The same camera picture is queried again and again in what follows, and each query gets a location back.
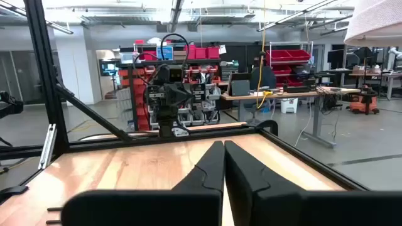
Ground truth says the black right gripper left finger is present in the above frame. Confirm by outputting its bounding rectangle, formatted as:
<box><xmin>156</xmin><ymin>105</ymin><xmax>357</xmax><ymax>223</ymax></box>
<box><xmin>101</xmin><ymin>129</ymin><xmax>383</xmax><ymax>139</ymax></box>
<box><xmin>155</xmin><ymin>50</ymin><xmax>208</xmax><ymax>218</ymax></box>
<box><xmin>60</xmin><ymin>140</ymin><xmax>226</xmax><ymax>226</ymax></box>

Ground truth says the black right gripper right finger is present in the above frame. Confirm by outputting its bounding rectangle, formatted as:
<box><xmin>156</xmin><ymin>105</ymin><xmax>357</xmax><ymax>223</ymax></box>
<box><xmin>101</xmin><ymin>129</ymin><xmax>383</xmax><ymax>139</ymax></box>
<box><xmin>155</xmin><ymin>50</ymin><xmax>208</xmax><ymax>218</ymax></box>
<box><xmin>224</xmin><ymin>139</ymin><xmax>402</xmax><ymax>226</ymax></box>

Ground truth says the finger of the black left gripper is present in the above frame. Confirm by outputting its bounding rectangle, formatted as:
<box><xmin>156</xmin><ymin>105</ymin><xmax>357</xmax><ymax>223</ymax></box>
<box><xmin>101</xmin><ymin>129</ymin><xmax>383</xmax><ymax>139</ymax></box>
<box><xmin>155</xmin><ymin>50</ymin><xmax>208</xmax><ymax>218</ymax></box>
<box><xmin>163</xmin><ymin>82</ymin><xmax>180</xmax><ymax>106</ymax></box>
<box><xmin>177</xmin><ymin>82</ymin><xmax>194</xmax><ymax>105</ymax></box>

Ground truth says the storage rack with parts bins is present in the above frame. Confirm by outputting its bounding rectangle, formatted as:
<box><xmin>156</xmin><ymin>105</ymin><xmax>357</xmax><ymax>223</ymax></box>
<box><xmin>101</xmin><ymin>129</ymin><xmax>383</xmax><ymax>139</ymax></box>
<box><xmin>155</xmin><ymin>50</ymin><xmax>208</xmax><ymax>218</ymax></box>
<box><xmin>117</xmin><ymin>39</ymin><xmax>222</xmax><ymax>132</ymax></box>

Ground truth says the blue storage box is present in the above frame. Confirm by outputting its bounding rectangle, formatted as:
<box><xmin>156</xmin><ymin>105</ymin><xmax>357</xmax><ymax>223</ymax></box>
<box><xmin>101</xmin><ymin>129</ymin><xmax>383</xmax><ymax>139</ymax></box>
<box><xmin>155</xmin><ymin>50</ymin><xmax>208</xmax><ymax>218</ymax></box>
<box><xmin>156</xmin><ymin>46</ymin><xmax>174</xmax><ymax>61</ymax></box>

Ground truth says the clear plastic storage box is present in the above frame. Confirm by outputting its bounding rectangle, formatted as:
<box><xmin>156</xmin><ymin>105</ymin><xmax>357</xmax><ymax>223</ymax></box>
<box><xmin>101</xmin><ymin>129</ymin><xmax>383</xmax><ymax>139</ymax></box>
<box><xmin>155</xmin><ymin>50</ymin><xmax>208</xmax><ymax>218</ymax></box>
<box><xmin>119</xmin><ymin>51</ymin><xmax>139</xmax><ymax>65</ymax></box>

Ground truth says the lit display screen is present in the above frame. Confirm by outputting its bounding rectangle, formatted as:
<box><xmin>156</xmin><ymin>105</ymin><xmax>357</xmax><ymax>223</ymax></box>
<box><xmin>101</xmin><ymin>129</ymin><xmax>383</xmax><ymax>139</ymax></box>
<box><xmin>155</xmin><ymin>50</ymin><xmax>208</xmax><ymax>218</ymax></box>
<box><xmin>99</xmin><ymin>59</ymin><xmax>121</xmax><ymax>77</ymax></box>

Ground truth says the blue office chair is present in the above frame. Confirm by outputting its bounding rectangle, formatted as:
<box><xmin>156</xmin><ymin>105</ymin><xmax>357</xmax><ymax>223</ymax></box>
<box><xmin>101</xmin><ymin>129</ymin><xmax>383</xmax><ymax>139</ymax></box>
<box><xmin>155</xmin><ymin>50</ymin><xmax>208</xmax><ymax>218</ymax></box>
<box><xmin>249</xmin><ymin>66</ymin><xmax>278</xmax><ymax>125</ymax></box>

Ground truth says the long wooden desk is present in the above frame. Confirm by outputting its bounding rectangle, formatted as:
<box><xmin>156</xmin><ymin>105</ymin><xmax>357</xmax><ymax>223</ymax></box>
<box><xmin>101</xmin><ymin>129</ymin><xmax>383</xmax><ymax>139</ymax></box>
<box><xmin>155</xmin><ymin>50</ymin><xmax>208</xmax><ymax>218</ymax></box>
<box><xmin>220</xmin><ymin>87</ymin><xmax>361</xmax><ymax>149</ymax></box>

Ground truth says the white waste bin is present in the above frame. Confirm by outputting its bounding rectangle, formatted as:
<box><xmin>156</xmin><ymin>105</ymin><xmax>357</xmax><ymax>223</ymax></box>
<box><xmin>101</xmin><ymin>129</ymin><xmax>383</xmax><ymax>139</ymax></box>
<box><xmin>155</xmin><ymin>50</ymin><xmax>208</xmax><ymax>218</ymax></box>
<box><xmin>280</xmin><ymin>97</ymin><xmax>298</xmax><ymax>114</ymax></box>

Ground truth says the metal rack with red bins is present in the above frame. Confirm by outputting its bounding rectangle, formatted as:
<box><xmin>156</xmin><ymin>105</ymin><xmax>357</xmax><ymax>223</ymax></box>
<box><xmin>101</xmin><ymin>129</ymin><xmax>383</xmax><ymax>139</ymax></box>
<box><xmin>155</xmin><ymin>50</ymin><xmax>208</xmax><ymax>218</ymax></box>
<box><xmin>266</xmin><ymin>40</ymin><xmax>314</xmax><ymax>89</ymax></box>

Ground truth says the black desktop equipment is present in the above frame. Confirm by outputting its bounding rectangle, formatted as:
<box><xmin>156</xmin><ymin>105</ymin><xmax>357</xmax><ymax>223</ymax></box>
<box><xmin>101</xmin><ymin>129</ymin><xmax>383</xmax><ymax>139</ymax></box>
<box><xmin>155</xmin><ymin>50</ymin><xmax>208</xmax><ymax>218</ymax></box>
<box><xmin>282</xmin><ymin>75</ymin><xmax>318</xmax><ymax>94</ymax></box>

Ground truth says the long light strip fixture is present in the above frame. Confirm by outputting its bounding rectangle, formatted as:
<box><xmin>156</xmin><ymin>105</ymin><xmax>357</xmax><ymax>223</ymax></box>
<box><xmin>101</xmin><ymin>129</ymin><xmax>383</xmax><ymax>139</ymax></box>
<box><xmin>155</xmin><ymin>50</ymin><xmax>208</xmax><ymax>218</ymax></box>
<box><xmin>256</xmin><ymin>0</ymin><xmax>339</xmax><ymax>33</ymax></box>
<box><xmin>0</xmin><ymin>0</ymin><xmax>75</xmax><ymax>35</ymax></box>

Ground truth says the orange shop vacuum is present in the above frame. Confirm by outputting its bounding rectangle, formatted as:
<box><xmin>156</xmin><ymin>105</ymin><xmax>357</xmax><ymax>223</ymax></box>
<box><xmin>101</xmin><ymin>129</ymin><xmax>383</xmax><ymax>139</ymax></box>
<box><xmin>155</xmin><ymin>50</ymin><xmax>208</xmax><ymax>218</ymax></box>
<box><xmin>348</xmin><ymin>84</ymin><xmax>380</xmax><ymax>116</ymax></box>

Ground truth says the black monitor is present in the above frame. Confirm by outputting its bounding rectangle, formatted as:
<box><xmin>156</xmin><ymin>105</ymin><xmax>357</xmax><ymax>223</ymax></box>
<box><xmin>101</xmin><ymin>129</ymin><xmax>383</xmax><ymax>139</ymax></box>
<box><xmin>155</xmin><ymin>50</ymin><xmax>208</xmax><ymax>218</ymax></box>
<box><xmin>327</xmin><ymin>49</ymin><xmax>345</xmax><ymax>70</ymax></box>

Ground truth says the workbench with equipment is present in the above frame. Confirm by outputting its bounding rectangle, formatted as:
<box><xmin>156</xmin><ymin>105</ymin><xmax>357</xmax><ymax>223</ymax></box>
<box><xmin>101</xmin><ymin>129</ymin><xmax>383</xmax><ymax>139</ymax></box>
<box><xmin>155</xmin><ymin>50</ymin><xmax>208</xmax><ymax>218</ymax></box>
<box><xmin>348</xmin><ymin>64</ymin><xmax>402</xmax><ymax>100</ymax></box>

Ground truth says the black plastic edge clamp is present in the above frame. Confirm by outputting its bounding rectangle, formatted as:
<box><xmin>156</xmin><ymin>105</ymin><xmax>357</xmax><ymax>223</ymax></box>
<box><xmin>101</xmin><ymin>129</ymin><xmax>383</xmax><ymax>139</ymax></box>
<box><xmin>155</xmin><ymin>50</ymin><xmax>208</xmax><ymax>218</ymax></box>
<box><xmin>0</xmin><ymin>185</ymin><xmax>30</xmax><ymax>205</ymax></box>

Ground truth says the white shade silver table lamp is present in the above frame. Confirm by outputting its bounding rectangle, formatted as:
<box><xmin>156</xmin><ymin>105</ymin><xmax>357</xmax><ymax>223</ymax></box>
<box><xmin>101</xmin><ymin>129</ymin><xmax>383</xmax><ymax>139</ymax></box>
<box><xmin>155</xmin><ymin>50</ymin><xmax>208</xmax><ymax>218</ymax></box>
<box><xmin>344</xmin><ymin>0</ymin><xmax>402</xmax><ymax>48</ymax></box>

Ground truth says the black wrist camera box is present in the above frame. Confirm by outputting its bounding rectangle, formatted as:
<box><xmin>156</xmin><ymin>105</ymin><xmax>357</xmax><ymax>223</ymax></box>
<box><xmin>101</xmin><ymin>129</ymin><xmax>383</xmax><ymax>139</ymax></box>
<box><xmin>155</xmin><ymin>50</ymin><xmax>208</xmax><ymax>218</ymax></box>
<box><xmin>158</xmin><ymin>65</ymin><xmax>185</xmax><ymax>84</ymax></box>

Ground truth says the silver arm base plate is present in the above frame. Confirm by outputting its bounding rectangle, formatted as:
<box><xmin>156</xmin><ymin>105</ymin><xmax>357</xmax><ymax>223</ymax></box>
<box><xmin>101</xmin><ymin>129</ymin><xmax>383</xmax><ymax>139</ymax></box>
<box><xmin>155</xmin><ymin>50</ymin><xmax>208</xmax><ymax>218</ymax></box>
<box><xmin>171</xmin><ymin>126</ymin><xmax>190</xmax><ymax>137</ymax></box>

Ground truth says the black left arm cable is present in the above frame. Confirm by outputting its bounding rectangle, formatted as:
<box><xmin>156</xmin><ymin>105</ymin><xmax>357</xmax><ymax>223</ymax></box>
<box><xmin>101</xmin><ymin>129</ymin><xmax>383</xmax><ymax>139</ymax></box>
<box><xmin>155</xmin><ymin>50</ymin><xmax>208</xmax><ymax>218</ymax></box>
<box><xmin>131</xmin><ymin>33</ymin><xmax>191</xmax><ymax>85</ymax></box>

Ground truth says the black curved corner bracket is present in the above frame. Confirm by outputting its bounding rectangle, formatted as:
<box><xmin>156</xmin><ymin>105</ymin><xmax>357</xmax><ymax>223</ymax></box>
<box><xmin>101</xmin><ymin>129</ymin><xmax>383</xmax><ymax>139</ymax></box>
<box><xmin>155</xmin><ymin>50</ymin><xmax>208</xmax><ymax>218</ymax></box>
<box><xmin>254</xmin><ymin>119</ymin><xmax>280</xmax><ymax>137</ymax></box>

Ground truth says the yellow hanging cable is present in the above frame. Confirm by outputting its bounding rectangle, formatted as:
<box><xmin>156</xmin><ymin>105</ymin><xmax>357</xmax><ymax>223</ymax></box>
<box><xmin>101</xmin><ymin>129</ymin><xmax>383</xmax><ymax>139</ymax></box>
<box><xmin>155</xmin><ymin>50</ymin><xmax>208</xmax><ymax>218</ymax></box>
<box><xmin>256</xmin><ymin>0</ymin><xmax>274</xmax><ymax>110</ymax></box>

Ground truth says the white hanging desk cable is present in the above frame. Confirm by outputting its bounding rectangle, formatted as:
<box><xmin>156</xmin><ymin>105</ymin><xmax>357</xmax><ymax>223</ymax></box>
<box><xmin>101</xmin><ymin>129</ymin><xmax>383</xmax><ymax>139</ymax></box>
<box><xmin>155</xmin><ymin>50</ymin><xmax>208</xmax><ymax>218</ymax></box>
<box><xmin>293</xmin><ymin>97</ymin><xmax>313</xmax><ymax>148</ymax></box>

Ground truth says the black aluminium table frame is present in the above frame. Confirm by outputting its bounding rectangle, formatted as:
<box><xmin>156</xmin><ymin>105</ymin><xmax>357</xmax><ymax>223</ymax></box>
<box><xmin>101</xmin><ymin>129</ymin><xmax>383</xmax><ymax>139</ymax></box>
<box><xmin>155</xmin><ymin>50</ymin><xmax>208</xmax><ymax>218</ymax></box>
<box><xmin>0</xmin><ymin>0</ymin><xmax>370</xmax><ymax>205</ymax></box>

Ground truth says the silver aluminium bracket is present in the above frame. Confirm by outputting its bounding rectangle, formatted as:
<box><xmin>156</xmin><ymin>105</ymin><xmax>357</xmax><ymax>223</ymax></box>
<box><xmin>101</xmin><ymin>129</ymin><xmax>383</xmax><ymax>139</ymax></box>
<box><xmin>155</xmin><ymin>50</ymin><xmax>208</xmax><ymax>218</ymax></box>
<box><xmin>37</xmin><ymin>123</ymin><xmax>58</xmax><ymax>171</ymax></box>

